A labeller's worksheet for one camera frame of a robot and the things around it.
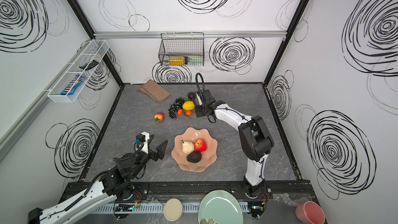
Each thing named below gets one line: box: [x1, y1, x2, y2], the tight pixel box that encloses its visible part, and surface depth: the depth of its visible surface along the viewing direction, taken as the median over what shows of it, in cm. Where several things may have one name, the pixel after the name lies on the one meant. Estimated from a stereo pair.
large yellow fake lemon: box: [182, 100, 196, 111], surface depth 104 cm
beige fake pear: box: [181, 140, 195, 155], surface depth 82 cm
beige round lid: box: [163, 198, 184, 222], surface depth 65 cm
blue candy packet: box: [61, 74, 87, 96], surface depth 72 cm
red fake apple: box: [193, 138, 208, 153], surface depth 84 cm
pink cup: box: [294, 201, 326, 224], surface depth 62 cm
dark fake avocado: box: [186, 150, 203, 164], surface depth 82 cm
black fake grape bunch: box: [168, 97, 186, 120], surface depth 104 cm
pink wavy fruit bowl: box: [171, 127, 218, 173], surface depth 84 cm
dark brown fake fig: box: [187, 91, 197, 101], surface depth 110 cm
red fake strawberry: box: [153, 112, 165, 123], surface depth 98 cm
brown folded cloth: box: [137, 79, 172, 104], surface depth 118 cm
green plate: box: [197, 189, 245, 224], surface depth 70 cm
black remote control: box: [78, 59, 100, 71], surface depth 82 cm
